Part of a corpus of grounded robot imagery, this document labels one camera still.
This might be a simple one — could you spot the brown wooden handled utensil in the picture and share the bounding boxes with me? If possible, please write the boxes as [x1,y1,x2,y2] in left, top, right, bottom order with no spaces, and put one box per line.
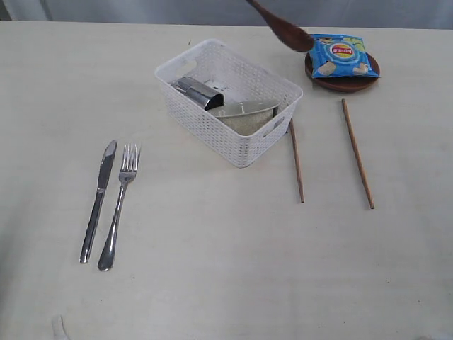
[246,0,315,52]

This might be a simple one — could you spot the silver metal table knife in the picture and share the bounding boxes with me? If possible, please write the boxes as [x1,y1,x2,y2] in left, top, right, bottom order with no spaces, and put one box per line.
[79,140,117,264]

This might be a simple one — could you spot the silver metal fork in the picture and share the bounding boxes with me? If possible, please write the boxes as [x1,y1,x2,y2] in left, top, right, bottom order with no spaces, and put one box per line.
[97,143,141,271]

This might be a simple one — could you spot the shiny steel cup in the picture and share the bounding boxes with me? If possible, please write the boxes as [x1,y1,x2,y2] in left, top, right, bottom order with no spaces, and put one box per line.
[171,76,225,111]

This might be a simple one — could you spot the grey speckled ceramic bowl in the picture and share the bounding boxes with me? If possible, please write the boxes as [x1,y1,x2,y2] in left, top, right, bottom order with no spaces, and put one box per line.
[207,99,280,136]

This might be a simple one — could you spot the brown round plate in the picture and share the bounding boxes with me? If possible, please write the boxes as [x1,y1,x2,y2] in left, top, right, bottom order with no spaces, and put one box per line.
[304,54,378,93]

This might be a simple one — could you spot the brown wooden chopstick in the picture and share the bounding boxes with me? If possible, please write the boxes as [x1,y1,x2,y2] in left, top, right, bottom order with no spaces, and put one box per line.
[341,98,375,210]
[289,120,305,203]

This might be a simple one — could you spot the white curtain backdrop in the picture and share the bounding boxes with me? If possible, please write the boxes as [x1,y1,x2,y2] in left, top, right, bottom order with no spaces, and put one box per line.
[1,0,452,29]

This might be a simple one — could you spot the white perforated plastic basket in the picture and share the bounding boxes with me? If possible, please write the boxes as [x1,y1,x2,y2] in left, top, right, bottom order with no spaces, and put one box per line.
[155,39,303,168]

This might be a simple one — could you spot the blue chips bag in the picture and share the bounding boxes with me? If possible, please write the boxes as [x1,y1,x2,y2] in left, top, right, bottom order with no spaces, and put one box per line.
[309,34,379,78]

